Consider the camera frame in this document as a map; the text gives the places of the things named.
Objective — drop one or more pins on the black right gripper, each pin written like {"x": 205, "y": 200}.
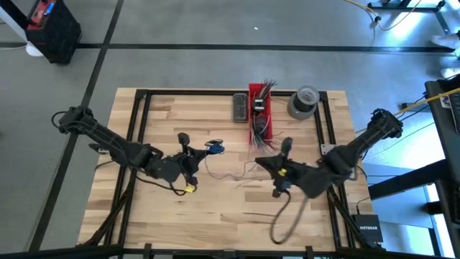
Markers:
{"x": 294, "y": 174}

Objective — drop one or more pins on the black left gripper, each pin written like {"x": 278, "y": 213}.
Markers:
{"x": 188, "y": 162}

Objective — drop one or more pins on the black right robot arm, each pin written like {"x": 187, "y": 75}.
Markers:
{"x": 359, "y": 144}

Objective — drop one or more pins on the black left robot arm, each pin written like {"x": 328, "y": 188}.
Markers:
{"x": 122, "y": 149}

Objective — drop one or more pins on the black round part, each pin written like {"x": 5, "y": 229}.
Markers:
{"x": 261, "y": 124}

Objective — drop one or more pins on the grey plastic case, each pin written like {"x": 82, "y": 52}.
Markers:
{"x": 240, "y": 108}

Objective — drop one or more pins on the grey tape roll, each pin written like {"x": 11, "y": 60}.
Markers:
{"x": 300, "y": 113}

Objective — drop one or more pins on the small black white box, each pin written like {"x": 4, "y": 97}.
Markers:
{"x": 259, "y": 104}

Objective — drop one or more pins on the white stand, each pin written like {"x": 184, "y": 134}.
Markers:
{"x": 34, "y": 50}

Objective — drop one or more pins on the black floor stand base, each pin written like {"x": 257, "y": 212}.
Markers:
{"x": 402, "y": 6}

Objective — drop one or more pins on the black metal table frame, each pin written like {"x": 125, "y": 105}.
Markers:
{"x": 215, "y": 93}

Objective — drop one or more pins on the black Netgear switch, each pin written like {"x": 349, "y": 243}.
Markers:
{"x": 368, "y": 228}

